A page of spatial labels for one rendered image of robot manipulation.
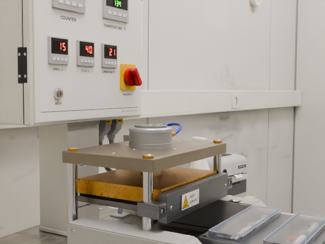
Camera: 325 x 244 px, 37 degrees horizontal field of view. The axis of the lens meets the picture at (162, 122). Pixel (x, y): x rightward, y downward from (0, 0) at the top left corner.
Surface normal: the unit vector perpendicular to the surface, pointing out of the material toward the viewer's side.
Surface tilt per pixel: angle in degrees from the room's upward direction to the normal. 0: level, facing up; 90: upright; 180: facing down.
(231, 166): 86
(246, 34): 90
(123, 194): 90
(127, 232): 0
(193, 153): 90
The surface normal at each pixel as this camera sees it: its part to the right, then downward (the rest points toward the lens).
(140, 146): -0.39, 0.06
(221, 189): 0.86, 0.04
